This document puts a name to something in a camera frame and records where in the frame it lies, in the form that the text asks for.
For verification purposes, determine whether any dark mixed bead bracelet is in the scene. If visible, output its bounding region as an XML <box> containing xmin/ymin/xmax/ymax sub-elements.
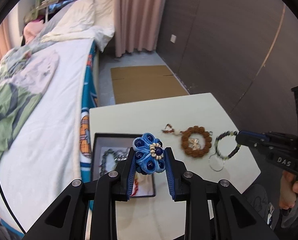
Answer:
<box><xmin>213</xmin><ymin>130</ymin><xmax>241</xmax><ymax>159</ymax></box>

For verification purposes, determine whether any blue flower knot ornament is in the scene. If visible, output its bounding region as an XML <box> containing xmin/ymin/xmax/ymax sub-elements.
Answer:
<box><xmin>133</xmin><ymin>133</ymin><xmax>165</xmax><ymax>175</ymax></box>

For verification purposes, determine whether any black jewelry box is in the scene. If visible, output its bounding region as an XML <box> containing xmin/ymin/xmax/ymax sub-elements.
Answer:
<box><xmin>90</xmin><ymin>132</ymin><xmax>157</xmax><ymax>198</ymax></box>

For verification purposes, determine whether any right hand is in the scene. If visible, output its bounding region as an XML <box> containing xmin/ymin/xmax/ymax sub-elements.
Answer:
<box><xmin>279</xmin><ymin>171</ymin><xmax>298</xmax><ymax>210</ymax></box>

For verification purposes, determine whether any silver butterfly brooch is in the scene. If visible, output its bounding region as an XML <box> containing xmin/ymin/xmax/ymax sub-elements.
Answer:
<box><xmin>189</xmin><ymin>138</ymin><xmax>201</xmax><ymax>151</ymax></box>

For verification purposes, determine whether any bed with white sheet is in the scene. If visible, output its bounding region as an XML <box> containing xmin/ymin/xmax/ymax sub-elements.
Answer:
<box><xmin>0</xmin><ymin>39</ymin><xmax>97</xmax><ymax>239</ymax></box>

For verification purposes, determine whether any flat brown cardboard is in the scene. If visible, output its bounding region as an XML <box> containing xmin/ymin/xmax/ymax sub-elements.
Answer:
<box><xmin>110</xmin><ymin>65</ymin><xmax>189</xmax><ymax>104</ymax></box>

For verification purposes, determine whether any green striped blanket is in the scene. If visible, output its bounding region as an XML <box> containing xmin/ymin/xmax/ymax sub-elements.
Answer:
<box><xmin>0</xmin><ymin>83</ymin><xmax>42</xmax><ymax>152</ymax></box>

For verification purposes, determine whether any pale pink printed cloth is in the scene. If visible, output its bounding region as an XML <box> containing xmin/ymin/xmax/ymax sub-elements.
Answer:
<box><xmin>8</xmin><ymin>50</ymin><xmax>59</xmax><ymax>94</ymax></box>

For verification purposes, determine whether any light blue crumpled blanket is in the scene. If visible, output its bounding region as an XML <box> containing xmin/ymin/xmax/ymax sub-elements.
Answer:
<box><xmin>0</xmin><ymin>39</ymin><xmax>54</xmax><ymax>81</ymax></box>

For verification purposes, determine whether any pink curtain right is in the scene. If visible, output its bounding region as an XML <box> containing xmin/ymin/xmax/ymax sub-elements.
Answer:
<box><xmin>114</xmin><ymin>0</ymin><xmax>166</xmax><ymax>57</ymax></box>

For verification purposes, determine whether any white duvet pile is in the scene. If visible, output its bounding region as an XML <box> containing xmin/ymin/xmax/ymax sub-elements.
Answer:
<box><xmin>41</xmin><ymin>0</ymin><xmax>115</xmax><ymax>51</ymax></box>

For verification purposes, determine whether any pink plush toy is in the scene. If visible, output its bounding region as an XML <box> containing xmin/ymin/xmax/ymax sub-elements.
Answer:
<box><xmin>23</xmin><ymin>20</ymin><xmax>44</xmax><ymax>44</ymax></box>

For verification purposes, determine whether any silver hoop ring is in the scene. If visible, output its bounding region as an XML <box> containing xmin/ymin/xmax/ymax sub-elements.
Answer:
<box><xmin>208</xmin><ymin>153</ymin><xmax>226</xmax><ymax>172</ymax></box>

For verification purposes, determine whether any brown rudraksha bead bracelet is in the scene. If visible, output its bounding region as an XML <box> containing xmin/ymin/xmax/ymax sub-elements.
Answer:
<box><xmin>180</xmin><ymin>125</ymin><xmax>213</xmax><ymax>158</ymax></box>

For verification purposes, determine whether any small brown bead string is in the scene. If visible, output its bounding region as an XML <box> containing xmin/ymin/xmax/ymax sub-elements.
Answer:
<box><xmin>161</xmin><ymin>123</ymin><xmax>182</xmax><ymax>137</ymax></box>

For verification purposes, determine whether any white wall socket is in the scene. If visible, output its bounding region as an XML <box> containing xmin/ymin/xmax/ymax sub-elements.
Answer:
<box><xmin>170</xmin><ymin>34</ymin><xmax>177</xmax><ymax>43</ymax></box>

